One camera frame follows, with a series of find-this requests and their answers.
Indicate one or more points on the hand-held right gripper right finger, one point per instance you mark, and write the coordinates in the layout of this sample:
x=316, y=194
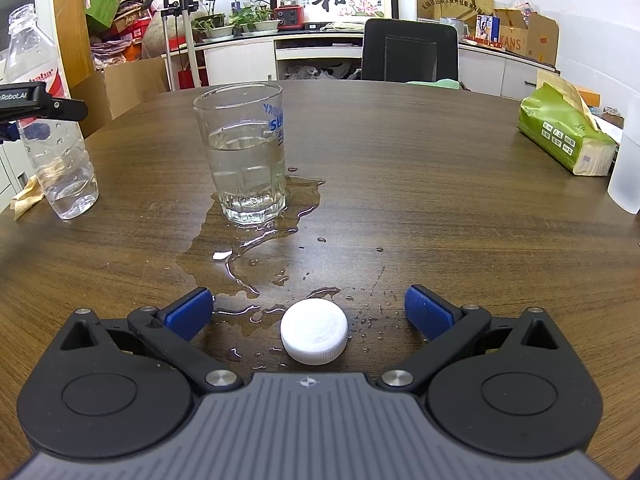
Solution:
x=429, y=312

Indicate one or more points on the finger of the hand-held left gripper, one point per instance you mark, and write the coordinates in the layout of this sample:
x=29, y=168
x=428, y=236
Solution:
x=67, y=109
x=35, y=131

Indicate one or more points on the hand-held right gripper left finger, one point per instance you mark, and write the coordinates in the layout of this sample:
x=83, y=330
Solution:
x=187, y=312

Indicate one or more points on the clear plastic water bottle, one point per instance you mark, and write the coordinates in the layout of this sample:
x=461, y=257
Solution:
x=65, y=180

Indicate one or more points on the white bottle cap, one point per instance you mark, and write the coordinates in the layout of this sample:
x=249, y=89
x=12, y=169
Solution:
x=314, y=332

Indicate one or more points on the clear glass cup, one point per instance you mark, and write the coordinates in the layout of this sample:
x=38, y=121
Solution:
x=245, y=170

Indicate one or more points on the yellow crumpled paper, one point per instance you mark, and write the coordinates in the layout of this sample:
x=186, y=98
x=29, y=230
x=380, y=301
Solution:
x=27, y=200

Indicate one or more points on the brown cardboard box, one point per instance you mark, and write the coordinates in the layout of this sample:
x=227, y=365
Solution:
x=135, y=87

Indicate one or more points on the wooden shelf unit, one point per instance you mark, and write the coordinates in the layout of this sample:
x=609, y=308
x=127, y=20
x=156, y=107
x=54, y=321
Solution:
x=72, y=35

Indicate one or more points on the spilled water puddle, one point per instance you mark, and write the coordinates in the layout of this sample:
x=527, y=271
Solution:
x=250, y=255

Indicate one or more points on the green carton box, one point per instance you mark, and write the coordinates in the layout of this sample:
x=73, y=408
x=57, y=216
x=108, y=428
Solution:
x=102, y=2

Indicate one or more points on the small potted plant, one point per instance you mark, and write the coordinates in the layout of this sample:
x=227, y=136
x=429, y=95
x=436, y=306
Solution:
x=257, y=21
x=215, y=27

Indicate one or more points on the white counter cabinet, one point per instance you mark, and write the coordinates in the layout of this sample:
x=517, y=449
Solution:
x=240, y=57

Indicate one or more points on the green tissue pack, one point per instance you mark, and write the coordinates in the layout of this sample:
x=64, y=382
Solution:
x=555, y=130

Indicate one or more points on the white translucent container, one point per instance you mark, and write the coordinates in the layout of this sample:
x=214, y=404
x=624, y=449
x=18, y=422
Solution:
x=627, y=175

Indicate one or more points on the black office chair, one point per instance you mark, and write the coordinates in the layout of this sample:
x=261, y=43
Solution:
x=407, y=50

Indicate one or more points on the open cardboard box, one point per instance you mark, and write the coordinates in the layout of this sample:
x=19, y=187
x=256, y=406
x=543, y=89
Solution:
x=530, y=35

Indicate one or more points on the white plastic bag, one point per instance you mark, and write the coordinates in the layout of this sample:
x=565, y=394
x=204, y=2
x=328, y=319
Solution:
x=524, y=2

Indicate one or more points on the gold wall plaque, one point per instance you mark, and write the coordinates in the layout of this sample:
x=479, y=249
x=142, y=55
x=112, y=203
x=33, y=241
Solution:
x=450, y=5

